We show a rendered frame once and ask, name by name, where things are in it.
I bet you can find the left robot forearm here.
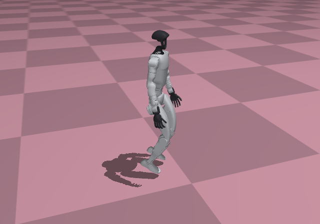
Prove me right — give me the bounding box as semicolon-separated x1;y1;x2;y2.
166;74;173;93

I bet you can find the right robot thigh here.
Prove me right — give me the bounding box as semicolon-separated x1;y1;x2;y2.
147;102;171;144

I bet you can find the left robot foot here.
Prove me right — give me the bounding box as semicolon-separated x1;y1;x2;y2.
147;146;166;160

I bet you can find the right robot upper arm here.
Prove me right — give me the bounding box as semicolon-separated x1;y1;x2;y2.
146;57;159;89

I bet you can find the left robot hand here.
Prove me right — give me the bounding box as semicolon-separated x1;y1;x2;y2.
168;88;182;107

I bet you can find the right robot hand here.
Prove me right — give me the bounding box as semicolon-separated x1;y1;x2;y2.
153;106;167;129

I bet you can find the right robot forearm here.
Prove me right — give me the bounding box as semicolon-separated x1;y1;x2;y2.
148;83;159;112

